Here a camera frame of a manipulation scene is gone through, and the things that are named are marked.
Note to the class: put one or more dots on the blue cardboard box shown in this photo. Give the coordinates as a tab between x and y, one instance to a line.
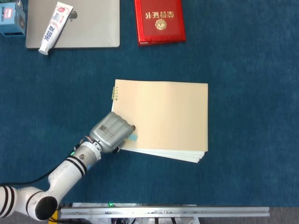
9	18

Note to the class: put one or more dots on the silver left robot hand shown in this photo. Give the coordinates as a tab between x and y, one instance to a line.
109	133

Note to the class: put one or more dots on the red certificate folder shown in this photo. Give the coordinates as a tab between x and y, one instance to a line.
158	21

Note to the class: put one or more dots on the light blue sticky note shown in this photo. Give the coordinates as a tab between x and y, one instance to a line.
134	138

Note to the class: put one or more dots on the beige spiral notebook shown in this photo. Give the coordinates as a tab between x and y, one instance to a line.
168	116

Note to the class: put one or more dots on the dark blue felt mat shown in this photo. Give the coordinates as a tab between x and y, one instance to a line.
233	116

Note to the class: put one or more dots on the aluminium frame rail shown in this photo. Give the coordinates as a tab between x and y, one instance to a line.
163	212

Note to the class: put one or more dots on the white toothpaste tube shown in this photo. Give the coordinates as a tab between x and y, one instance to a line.
54	28

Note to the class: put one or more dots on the grey closed laptop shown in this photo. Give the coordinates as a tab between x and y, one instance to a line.
93	25

